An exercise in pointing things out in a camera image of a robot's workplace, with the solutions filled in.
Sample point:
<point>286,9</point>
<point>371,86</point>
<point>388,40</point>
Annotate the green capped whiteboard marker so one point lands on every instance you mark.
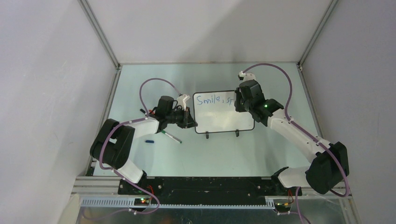
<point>171,136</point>

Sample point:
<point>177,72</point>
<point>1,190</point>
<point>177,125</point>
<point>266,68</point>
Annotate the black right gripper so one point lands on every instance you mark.
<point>239,108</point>

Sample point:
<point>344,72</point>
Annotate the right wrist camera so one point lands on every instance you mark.
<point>242,76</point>

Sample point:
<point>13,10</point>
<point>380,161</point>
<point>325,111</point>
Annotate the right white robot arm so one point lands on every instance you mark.
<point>328,161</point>

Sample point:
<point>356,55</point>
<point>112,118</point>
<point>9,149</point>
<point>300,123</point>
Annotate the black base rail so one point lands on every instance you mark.
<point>217,191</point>

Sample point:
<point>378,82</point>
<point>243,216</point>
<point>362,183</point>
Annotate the small black framed whiteboard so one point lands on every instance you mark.
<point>215,112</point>

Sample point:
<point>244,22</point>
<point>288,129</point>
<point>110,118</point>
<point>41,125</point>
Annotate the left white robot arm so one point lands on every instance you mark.
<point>114,141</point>

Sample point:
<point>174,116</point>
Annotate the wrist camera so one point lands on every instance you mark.
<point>182,101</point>
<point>242,76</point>

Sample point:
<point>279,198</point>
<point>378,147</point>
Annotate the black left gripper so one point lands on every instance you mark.
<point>187,122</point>

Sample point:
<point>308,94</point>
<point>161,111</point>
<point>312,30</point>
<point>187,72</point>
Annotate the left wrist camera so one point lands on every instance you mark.
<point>182,101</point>

